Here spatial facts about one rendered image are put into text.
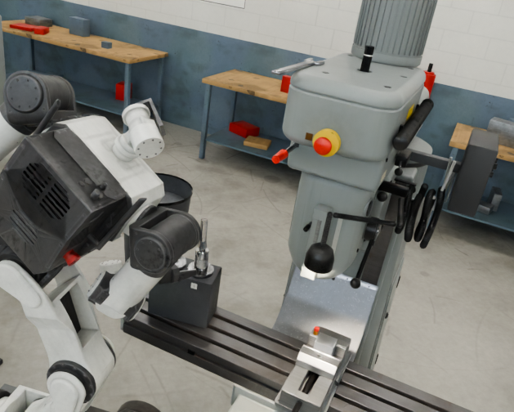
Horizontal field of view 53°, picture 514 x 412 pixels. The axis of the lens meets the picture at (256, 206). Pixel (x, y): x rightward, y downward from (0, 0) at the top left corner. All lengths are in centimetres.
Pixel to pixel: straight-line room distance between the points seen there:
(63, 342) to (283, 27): 488
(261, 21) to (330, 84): 489
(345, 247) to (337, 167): 24
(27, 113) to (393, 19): 93
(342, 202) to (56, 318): 78
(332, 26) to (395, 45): 427
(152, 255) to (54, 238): 20
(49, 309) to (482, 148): 122
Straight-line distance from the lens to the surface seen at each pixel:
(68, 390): 153
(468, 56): 554
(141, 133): 113
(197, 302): 179
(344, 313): 198
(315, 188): 135
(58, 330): 148
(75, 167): 110
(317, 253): 127
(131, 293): 126
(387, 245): 188
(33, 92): 121
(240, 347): 179
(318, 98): 115
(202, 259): 174
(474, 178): 158
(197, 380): 297
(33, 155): 109
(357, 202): 135
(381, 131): 115
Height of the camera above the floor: 211
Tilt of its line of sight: 26 degrees down
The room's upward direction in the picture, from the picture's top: 9 degrees clockwise
